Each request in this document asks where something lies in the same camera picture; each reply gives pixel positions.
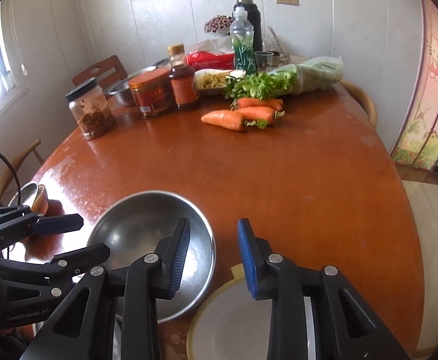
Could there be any clear plastic cup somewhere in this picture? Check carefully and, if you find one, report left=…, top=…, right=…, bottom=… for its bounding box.
left=254, top=51, right=274, bottom=72

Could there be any yellow white bowl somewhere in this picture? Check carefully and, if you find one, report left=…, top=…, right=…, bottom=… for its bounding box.
left=185, top=263, right=317, bottom=360

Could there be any back carrot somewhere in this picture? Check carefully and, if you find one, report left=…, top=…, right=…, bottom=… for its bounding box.
left=230, top=97, right=283, bottom=111

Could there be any jar with orange lid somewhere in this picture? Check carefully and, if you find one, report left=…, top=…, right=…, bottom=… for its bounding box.
left=128, top=67, right=174, bottom=119

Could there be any black cable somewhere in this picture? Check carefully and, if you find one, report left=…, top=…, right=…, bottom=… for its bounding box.
left=0, top=147, right=22, bottom=207

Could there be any plate of noodles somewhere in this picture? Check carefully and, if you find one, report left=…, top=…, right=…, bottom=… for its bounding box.
left=195, top=68, right=246, bottom=95

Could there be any hello kitty curtain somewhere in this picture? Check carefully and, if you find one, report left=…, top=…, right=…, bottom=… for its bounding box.
left=391, top=0, right=438, bottom=171

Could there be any red flower decoration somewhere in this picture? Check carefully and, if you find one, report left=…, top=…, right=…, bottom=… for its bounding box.
left=203, top=15, right=234, bottom=36

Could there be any clear plastic water bottle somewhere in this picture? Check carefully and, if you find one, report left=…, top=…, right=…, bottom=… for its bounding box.
left=229, top=7, right=256, bottom=74

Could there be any middle carrot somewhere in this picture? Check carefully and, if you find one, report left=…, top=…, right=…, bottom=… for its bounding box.
left=235, top=106, right=285, bottom=125

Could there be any brown sauce bottle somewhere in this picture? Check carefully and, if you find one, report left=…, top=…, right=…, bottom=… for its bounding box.
left=168, top=44, right=199, bottom=111

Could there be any stainless steel bowl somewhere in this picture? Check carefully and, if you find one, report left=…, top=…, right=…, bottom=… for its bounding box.
left=87, top=190, right=216, bottom=323

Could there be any black thermos flask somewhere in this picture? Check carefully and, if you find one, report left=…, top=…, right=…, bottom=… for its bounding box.
left=233, top=0, right=263, bottom=51

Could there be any clear jar black lid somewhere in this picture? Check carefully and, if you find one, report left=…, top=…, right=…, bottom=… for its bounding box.
left=65, top=77, right=115, bottom=140

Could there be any light wood padded chair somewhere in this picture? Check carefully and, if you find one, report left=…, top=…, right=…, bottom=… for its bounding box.
left=0, top=139, right=45, bottom=206

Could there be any front carrot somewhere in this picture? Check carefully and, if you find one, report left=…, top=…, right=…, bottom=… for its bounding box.
left=201, top=110, right=268, bottom=132

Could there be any bag of green vegetables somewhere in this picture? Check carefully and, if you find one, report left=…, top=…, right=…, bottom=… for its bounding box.
left=225, top=57, right=344, bottom=101

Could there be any chair behind table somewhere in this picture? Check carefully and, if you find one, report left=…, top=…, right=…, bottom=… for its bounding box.
left=340, top=80, right=378, bottom=128

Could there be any brown wooden chair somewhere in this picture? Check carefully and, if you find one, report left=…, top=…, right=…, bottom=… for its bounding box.
left=73, top=55, right=128, bottom=89

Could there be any carrot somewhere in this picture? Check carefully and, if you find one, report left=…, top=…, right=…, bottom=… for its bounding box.
left=201, top=110, right=268, bottom=132
left=230, top=97, right=283, bottom=111
left=235, top=106, right=285, bottom=125

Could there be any steel basin on table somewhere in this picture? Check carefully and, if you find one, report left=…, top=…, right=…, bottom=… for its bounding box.
left=104, top=66, right=156, bottom=107

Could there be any grey metal pan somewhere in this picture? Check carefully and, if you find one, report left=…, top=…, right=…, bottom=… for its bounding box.
left=7, top=182, right=40, bottom=212

